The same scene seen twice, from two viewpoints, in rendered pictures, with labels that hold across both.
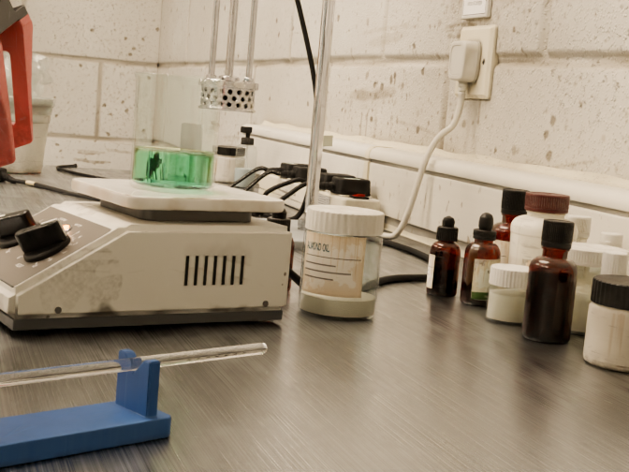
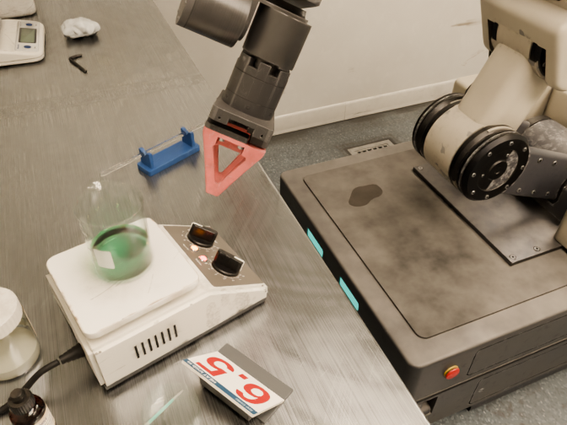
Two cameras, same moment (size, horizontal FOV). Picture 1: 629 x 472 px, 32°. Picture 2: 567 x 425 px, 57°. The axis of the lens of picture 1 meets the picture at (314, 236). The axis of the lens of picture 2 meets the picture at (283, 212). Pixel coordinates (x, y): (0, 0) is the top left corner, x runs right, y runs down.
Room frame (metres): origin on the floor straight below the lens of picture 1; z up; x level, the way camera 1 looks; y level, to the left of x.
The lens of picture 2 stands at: (1.15, 0.24, 1.23)
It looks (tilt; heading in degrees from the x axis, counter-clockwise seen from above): 41 degrees down; 176
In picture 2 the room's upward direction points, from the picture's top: 1 degrees clockwise
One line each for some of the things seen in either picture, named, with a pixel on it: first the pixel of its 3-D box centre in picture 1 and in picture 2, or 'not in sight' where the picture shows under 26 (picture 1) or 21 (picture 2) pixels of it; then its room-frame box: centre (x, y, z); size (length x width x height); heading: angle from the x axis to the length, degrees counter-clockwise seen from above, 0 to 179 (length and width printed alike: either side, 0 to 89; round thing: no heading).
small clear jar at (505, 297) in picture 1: (511, 294); not in sight; (0.85, -0.16, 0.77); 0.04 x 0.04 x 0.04
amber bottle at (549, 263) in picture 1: (551, 280); not in sight; (0.79, -0.18, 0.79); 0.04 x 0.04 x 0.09
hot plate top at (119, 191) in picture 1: (176, 195); (121, 271); (0.78, 0.10, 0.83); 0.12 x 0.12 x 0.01; 33
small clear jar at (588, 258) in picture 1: (587, 288); not in sight; (0.84, -0.22, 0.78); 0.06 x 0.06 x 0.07
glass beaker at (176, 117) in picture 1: (177, 135); (116, 234); (0.77, 0.10, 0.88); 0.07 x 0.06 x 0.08; 26
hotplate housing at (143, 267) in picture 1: (138, 254); (152, 288); (0.77, 0.12, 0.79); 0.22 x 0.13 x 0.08; 123
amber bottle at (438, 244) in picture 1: (445, 255); not in sight; (0.95, -0.12, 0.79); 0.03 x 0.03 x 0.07
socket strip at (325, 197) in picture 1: (313, 195); not in sight; (1.61, 0.01, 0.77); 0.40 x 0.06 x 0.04; 20
